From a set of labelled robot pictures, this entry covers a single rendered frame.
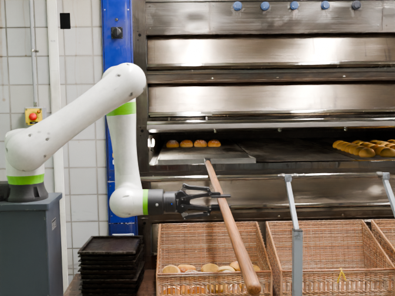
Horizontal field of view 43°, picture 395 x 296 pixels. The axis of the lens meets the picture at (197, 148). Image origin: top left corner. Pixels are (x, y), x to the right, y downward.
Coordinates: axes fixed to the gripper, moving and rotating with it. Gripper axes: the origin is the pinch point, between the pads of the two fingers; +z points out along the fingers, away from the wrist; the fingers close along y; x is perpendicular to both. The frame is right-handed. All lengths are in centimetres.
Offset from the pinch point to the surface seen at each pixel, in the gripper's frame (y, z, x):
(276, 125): -22, 35, -85
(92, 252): 37, -58, -59
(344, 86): -43, 76, -103
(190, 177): 1, -10, -62
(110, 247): 38, -51, -70
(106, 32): -72, -54, -96
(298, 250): 31, 37, -40
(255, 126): -22, 24, -85
